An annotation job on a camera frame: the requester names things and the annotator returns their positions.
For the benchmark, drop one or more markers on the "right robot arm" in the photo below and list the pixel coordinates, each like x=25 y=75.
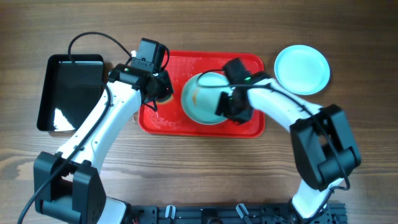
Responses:
x=323 y=144

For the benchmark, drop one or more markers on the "light blue plate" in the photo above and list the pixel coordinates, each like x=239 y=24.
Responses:
x=199 y=103
x=302 y=70

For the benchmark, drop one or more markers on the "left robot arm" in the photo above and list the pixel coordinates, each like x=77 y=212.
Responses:
x=67 y=184

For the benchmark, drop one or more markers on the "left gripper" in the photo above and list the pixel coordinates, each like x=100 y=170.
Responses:
x=168 y=86

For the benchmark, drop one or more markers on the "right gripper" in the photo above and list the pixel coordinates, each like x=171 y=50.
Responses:
x=222 y=107

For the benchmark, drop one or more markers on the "green and orange sponge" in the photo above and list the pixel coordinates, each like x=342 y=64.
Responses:
x=165 y=100

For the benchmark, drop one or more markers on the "red plastic tray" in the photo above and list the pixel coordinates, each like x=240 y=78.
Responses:
x=170 y=118

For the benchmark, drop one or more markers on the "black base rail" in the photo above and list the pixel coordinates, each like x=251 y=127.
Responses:
x=278 y=213

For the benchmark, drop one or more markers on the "black rectangular water tray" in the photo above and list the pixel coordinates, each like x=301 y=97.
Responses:
x=70 y=92

